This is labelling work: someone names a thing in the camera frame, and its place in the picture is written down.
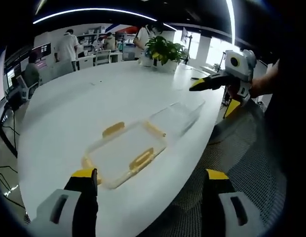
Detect green potted plant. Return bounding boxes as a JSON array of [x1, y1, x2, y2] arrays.
[[145, 35, 191, 66]]

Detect wall screen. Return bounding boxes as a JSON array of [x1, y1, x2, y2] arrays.
[[32, 42, 52, 58]]

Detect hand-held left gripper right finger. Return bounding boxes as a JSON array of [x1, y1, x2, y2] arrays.
[[203, 169, 265, 237]]

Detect white plant pot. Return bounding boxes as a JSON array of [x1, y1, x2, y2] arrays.
[[140, 54, 180, 74]]

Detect black floor cable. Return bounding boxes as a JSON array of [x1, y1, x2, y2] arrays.
[[0, 103, 23, 208]]

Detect person's dark clothing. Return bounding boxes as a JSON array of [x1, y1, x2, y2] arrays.
[[263, 58, 306, 223]]

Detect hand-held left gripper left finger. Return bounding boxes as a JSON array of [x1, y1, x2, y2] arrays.
[[29, 168, 99, 237]]

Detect curved ceiling light strip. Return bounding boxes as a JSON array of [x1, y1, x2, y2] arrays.
[[32, 7, 178, 31]]

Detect clear plastic container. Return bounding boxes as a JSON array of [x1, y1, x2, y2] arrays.
[[148, 99, 206, 137]]

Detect monitor on black stand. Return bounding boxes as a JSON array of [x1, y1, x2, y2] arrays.
[[181, 26, 194, 65]]

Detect grey mesh office chair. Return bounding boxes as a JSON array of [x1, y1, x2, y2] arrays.
[[165, 103, 288, 237]]

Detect white office chair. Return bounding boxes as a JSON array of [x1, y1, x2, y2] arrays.
[[94, 49, 112, 67], [16, 74, 42, 101]]

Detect clear lid with yellow buckles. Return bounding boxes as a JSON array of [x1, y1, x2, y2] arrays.
[[80, 120, 168, 190]]

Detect ring ceiling light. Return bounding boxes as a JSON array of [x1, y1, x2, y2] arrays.
[[226, 0, 237, 46]]

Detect computer monitor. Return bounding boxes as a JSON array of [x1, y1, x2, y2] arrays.
[[4, 67, 17, 90]]

